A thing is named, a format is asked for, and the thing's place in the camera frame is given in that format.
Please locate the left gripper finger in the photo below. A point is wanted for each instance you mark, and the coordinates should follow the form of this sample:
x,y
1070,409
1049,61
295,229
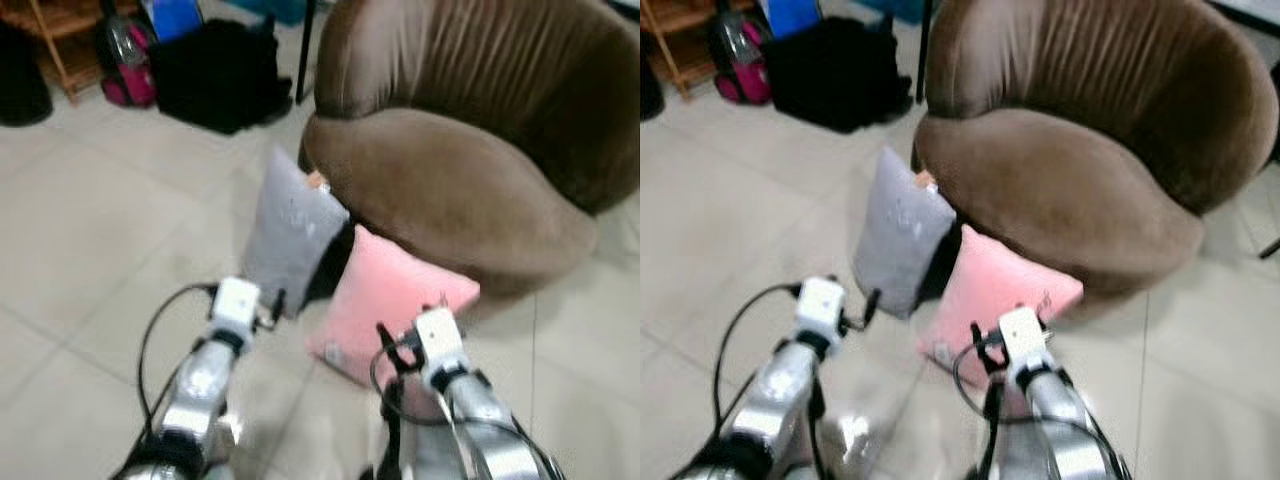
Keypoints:
x,y
278,305
872,305

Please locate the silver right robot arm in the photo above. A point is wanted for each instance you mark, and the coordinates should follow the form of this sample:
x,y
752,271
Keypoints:
x,y
1065,425
490,425

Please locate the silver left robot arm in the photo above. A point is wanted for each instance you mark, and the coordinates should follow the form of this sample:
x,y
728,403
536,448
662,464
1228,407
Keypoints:
x,y
775,395
195,395

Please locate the pink pillow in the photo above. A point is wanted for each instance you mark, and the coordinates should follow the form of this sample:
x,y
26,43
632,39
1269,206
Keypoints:
x,y
385,295
990,285

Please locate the grey pillow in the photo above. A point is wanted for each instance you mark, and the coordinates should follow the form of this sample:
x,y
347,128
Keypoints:
x,y
900,235
292,235

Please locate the brown velvet sofa chair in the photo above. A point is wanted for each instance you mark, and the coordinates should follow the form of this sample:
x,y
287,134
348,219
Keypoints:
x,y
470,170
1070,170

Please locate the black bag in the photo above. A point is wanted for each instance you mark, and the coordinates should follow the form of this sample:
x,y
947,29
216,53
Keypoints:
x,y
215,75
835,72

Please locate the black upright pole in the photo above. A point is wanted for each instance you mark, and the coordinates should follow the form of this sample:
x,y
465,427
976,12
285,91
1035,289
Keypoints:
x,y
922,55
304,55

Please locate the magenta vacuum cleaner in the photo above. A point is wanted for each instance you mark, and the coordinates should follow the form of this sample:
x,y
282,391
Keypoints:
x,y
128,65
742,62

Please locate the black round bin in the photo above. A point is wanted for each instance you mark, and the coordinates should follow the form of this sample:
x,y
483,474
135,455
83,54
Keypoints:
x,y
22,80
650,95

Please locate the blue plastic item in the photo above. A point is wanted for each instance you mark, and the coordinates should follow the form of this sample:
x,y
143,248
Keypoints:
x,y
175,18
793,15

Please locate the wooden shelf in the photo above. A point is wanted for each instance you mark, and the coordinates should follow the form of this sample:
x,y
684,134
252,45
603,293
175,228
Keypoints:
x,y
680,30
60,30

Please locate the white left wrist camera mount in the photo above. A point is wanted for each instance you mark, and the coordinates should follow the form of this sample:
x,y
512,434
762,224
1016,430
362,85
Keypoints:
x,y
820,303
235,305

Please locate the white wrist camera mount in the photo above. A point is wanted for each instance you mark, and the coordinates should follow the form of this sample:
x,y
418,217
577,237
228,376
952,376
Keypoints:
x,y
235,305
820,303
440,340
1025,338

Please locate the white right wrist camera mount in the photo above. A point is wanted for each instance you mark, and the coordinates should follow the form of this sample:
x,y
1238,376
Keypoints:
x,y
1025,338
440,340

